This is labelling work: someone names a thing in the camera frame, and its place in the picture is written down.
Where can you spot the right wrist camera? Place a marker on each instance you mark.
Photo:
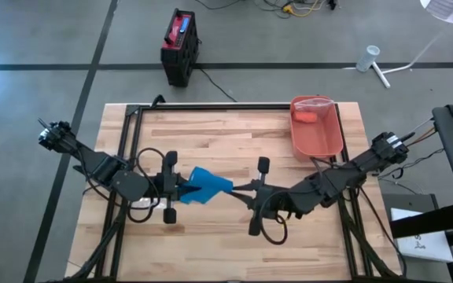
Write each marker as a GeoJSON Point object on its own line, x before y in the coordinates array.
{"type": "Point", "coordinates": [275, 200]}

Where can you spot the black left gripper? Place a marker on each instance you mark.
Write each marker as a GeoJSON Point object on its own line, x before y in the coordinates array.
{"type": "Point", "coordinates": [170, 184]}

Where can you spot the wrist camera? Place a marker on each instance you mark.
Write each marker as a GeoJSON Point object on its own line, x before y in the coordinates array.
{"type": "Point", "coordinates": [156, 185]}
{"type": "Point", "coordinates": [275, 200]}

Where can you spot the orange elastic bandage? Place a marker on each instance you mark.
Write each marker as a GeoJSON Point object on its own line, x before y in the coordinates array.
{"type": "Point", "coordinates": [305, 116]}

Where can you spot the black power plug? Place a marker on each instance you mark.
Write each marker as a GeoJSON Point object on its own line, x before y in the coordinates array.
{"type": "Point", "coordinates": [332, 4]}

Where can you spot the blue elastic bandage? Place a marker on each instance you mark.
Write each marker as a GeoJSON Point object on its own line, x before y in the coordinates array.
{"type": "Point", "coordinates": [212, 184]}

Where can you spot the white floor stand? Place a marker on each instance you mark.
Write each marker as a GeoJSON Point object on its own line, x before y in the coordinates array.
{"type": "Point", "coordinates": [380, 74]}

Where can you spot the white paper sheet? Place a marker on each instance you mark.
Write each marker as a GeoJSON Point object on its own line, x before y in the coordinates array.
{"type": "Point", "coordinates": [419, 247]}

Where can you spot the orange plastic bin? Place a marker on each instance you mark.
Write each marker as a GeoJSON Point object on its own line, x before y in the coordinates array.
{"type": "Point", "coordinates": [317, 141]}

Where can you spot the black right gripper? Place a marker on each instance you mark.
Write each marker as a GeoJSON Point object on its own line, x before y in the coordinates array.
{"type": "Point", "coordinates": [262, 198]}

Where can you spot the white round object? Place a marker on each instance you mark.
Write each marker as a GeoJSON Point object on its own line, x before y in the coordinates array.
{"type": "Point", "coordinates": [450, 9]}

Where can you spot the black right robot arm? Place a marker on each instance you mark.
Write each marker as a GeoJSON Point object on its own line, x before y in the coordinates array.
{"type": "Point", "coordinates": [348, 173]}

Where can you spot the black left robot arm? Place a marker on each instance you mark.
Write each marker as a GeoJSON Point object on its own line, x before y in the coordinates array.
{"type": "Point", "coordinates": [93, 161]}

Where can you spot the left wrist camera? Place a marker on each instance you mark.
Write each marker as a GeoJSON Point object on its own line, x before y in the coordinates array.
{"type": "Point", "coordinates": [156, 185]}

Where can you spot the red and black battery box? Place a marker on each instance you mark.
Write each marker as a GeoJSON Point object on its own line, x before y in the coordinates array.
{"type": "Point", "coordinates": [179, 59]}

